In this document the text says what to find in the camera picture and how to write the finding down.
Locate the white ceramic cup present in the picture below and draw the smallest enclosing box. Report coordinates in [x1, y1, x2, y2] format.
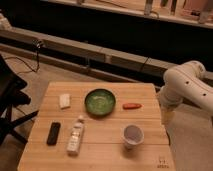
[122, 125, 144, 150]

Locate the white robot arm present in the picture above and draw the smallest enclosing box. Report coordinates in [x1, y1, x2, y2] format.
[157, 61, 213, 125]

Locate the orange carrot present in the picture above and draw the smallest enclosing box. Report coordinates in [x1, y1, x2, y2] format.
[122, 103, 142, 110]

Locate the green bowl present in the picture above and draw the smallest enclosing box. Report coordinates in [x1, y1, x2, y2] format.
[84, 89, 116, 117]

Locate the wooden table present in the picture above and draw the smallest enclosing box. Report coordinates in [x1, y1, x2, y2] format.
[18, 82, 176, 171]

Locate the white bottle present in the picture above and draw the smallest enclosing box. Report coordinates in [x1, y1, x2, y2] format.
[67, 115, 84, 156]

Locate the white sponge block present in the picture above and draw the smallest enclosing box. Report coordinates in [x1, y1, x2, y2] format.
[59, 94, 70, 109]

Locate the black remote control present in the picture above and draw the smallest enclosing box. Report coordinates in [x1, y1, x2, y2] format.
[46, 122, 61, 145]

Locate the black office chair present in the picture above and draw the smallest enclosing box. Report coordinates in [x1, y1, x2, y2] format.
[0, 54, 38, 145]

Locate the black cable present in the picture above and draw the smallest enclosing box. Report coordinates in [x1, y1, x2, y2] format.
[3, 39, 44, 76]

